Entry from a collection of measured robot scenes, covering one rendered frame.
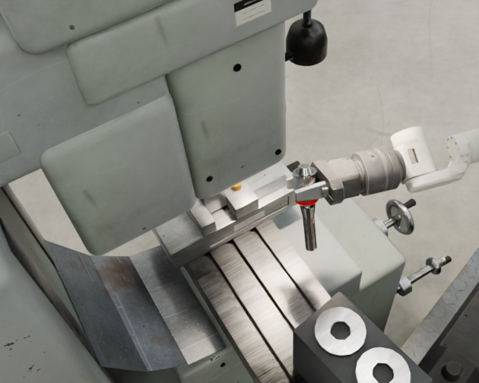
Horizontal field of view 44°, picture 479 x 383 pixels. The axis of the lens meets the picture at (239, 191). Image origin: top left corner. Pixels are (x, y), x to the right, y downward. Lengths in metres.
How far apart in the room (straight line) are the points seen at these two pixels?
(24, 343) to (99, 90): 0.34
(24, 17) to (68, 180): 0.25
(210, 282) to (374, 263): 0.48
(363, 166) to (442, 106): 1.91
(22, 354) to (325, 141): 2.16
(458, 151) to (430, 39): 2.21
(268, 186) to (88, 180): 0.67
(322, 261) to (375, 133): 1.48
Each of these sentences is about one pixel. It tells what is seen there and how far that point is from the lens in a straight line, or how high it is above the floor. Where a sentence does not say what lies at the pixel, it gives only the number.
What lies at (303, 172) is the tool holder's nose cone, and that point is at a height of 1.25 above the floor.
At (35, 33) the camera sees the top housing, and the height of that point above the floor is 1.77.
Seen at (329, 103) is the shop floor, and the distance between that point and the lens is 2.98.
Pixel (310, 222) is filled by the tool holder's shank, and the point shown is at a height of 1.15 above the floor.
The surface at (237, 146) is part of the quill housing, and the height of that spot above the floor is 1.42.
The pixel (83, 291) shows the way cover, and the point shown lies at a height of 1.05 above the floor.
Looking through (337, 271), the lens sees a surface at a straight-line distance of 1.44.
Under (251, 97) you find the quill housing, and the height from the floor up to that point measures 1.51.
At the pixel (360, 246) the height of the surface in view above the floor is 0.74.
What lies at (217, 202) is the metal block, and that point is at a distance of 1.33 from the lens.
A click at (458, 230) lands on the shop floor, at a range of 2.60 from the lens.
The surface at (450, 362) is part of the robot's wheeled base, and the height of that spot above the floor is 0.65.
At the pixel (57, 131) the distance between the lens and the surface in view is 0.74.
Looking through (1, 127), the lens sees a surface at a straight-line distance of 0.71.
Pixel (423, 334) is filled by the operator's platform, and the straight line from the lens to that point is 1.91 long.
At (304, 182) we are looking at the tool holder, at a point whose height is 1.24.
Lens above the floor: 2.13
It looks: 54 degrees down
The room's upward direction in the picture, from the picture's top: 7 degrees counter-clockwise
